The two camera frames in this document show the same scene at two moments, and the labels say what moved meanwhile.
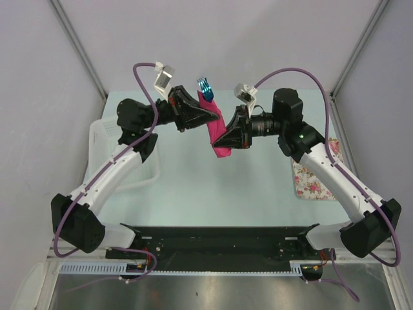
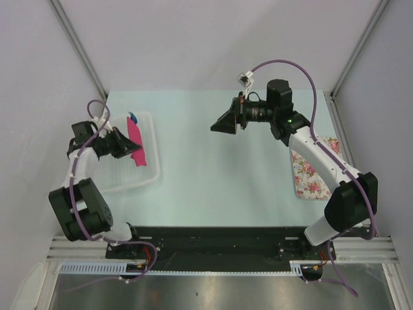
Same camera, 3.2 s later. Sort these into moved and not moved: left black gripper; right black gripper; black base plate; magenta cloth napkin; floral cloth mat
Moved: left black gripper; magenta cloth napkin; right black gripper
Not moved: black base plate; floral cloth mat
